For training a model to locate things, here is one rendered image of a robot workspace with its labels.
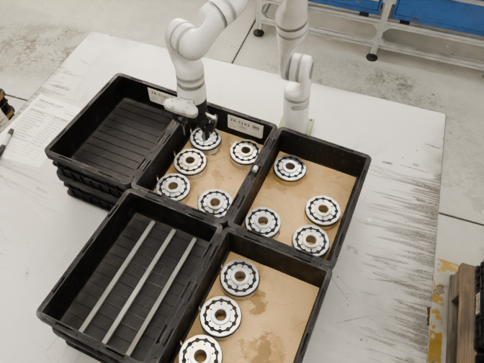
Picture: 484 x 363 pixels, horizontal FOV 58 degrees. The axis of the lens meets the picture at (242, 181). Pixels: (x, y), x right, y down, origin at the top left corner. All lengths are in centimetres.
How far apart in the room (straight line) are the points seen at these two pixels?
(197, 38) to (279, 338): 74
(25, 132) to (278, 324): 118
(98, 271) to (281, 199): 56
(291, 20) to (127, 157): 66
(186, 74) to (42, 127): 88
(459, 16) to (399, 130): 144
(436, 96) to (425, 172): 149
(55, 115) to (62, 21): 190
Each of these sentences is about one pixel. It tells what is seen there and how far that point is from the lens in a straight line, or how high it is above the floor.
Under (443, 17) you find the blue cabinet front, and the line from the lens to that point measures 311.
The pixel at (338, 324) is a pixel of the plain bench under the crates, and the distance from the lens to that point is 132.
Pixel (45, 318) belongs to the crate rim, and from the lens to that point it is 113.
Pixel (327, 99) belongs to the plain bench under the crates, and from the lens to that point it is 184.
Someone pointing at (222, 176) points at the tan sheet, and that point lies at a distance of 137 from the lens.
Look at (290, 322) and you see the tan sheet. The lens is 116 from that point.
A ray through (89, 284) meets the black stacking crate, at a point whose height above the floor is 83.
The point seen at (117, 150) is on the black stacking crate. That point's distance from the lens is 149.
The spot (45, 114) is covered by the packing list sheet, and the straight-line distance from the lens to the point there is 187.
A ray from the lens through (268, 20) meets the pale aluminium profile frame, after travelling 327.
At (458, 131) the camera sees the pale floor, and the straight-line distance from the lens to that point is 297.
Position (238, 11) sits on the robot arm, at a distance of 107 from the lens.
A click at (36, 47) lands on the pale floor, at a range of 349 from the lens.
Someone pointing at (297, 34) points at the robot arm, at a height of 119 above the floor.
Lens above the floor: 192
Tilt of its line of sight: 54 degrees down
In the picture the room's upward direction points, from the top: 2 degrees clockwise
